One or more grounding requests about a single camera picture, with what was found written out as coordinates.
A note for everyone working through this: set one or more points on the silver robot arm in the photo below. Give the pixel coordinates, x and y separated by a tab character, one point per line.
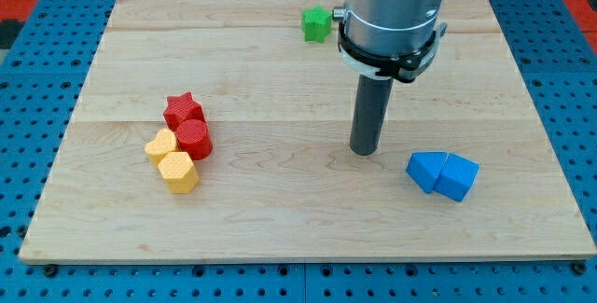
383	39

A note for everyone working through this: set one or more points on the green star block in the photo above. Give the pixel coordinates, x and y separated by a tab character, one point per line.
316	24

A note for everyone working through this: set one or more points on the red star block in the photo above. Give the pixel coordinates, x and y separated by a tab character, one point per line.
181	108

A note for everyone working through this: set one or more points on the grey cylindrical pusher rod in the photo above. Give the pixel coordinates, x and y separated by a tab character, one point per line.
371	102

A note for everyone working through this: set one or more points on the light wooden board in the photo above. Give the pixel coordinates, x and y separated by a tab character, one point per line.
281	184

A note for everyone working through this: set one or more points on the red cylinder block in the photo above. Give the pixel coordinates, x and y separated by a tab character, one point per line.
194	138

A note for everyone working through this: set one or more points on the yellow hexagon block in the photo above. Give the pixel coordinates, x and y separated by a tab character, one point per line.
178	172

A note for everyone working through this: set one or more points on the blue triangle block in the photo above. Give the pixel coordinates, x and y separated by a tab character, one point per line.
424	169

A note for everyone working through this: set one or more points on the yellow heart block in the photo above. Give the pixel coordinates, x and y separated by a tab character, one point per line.
162	144

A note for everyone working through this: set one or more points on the blue cube block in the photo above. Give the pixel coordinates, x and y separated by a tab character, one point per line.
456	177

